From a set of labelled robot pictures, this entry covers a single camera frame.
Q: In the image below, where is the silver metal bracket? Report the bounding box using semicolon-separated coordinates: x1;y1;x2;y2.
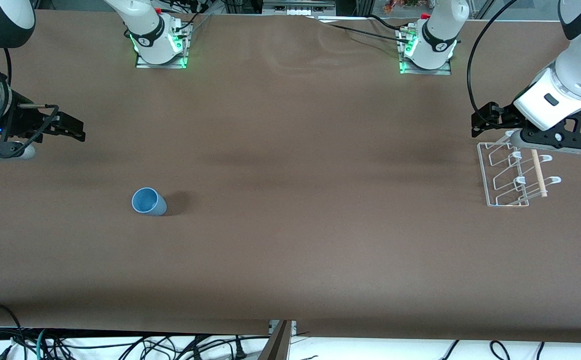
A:
269;320;298;337

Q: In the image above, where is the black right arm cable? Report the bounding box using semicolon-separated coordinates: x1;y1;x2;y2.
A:
0;42;60;148

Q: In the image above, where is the teal floor cable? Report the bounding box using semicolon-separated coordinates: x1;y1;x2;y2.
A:
35;329;49;360

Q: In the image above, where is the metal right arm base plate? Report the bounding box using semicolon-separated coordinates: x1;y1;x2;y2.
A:
134;20;191;70

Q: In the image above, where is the white power strip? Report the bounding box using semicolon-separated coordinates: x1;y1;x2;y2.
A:
263;0;336;16

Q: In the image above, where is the blue plastic cup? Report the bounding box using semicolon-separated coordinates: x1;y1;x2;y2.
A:
131;187;168;217

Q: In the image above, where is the black cable on table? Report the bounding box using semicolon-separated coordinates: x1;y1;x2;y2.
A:
318;14;414;43

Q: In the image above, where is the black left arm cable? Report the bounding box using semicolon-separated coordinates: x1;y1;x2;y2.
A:
466;0;521;114

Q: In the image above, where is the dark table leg beam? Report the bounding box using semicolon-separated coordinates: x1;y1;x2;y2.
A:
258;320;292;360

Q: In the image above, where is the black cable at arm base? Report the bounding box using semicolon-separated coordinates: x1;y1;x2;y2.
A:
168;0;214;38

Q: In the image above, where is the wooden rack rod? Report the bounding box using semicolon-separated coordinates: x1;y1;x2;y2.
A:
531;149;548;198

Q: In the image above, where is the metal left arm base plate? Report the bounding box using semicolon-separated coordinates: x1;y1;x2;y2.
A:
398;27;453;76

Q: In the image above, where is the brown table cover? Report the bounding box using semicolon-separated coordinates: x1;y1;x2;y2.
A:
0;9;581;345

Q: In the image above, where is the white wire cup rack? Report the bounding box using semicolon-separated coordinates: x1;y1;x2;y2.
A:
477;141;563;208

